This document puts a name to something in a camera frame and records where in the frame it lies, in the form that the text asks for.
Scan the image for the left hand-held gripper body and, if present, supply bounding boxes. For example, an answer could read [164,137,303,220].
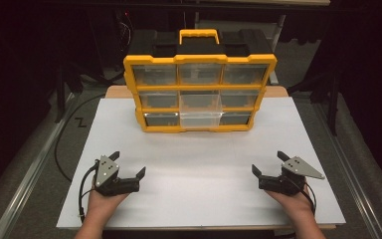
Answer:
[94,154,141,197]

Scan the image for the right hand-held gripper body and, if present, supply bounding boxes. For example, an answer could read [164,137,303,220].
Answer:
[257,155,326,197]

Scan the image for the person's left hand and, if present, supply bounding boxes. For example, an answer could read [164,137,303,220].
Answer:
[86,185,129,218]

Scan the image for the person's right hand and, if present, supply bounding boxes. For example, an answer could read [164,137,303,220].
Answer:
[265,183,315,218]

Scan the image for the white board sheet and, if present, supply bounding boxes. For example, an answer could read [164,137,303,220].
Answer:
[56,96,347,230]

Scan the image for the black metal stand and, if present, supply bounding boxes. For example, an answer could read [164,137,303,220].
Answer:
[53,61,84,124]
[286,68,342,136]

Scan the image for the set of clear plastic drawers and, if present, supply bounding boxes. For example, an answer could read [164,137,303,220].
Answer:
[132,63,269,129]

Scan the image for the yellow black organizer cabinet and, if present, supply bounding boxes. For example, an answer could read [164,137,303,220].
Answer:
[122,28,278,133]

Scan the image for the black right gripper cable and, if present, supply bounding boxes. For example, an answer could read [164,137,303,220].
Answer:
[285,174,317,214]

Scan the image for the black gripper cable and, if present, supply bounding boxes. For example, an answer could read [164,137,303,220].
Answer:
[285,174,317,214]
[78,159,99,223]

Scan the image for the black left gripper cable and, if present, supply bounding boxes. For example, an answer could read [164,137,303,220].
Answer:
[78,159,99,223]

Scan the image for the metal floor rail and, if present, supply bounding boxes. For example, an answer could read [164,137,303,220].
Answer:
[312,102,382,239]
[0,92,78,239]

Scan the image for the black floor cable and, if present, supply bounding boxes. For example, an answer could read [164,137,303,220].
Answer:
[54,94,106,183]

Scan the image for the white post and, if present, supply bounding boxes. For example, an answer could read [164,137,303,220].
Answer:
[268,14,287,86]

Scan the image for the red and black wires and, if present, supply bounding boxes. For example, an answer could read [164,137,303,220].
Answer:
[117,10,134,53]

